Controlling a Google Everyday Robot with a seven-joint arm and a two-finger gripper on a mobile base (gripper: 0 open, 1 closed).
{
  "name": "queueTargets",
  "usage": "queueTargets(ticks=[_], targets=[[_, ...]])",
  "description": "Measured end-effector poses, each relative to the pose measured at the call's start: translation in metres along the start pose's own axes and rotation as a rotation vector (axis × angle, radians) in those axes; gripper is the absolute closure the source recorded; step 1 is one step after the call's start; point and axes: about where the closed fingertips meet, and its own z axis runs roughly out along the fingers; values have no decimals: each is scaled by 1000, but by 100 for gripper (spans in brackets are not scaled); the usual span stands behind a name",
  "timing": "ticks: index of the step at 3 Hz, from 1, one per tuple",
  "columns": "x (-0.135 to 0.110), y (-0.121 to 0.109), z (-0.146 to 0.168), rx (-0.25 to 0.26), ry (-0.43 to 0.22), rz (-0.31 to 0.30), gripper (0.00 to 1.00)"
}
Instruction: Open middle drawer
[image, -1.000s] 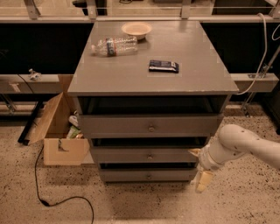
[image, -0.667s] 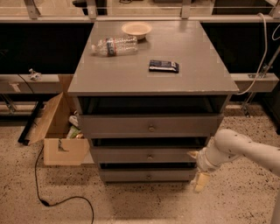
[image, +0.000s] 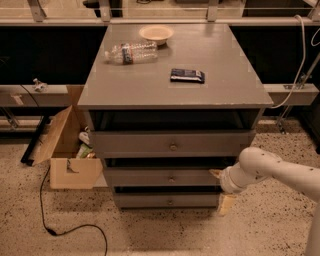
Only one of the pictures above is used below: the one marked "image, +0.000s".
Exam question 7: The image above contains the grey drawer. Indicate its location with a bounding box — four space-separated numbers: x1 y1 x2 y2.
104 168 220 187
113 193 220 208
90 130 255 158

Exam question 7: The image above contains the dark blue snack packet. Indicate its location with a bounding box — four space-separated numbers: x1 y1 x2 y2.
170 69 205 84

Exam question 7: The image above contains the white hanging cable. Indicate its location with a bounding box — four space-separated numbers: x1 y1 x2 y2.
269 14 307 110

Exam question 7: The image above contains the grey bottom drawer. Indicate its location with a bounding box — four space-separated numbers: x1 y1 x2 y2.
113 193 220 208

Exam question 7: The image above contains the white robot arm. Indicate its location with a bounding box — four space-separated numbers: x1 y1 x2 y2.
209 147 320 256

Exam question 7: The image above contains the beige bowl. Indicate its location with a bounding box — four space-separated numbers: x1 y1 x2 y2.
139 25 174 46

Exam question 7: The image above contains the green packet in box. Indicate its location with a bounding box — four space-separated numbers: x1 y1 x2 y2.
76 144 93 158

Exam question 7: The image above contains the black floor cable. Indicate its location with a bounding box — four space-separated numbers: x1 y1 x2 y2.
39 166 109 256

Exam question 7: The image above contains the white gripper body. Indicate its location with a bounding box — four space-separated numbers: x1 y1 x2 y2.
220 162 259 194

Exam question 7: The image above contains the clear plastic water bottle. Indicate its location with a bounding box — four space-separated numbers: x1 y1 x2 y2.
104 41 158 65

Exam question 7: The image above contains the small clear object on ledge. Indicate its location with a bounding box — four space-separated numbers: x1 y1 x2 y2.
33 78 48 93

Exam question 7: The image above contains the grey drawer cabinet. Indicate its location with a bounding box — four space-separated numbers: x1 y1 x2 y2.
78 23 272 195

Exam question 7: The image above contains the grey top drawer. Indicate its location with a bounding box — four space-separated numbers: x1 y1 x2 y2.
90 130 255 158

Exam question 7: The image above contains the open cardboard box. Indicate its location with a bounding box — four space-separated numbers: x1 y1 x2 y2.
33 86 106 189

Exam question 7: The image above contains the white bottle in box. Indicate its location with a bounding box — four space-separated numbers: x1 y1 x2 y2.
78 132 90 145

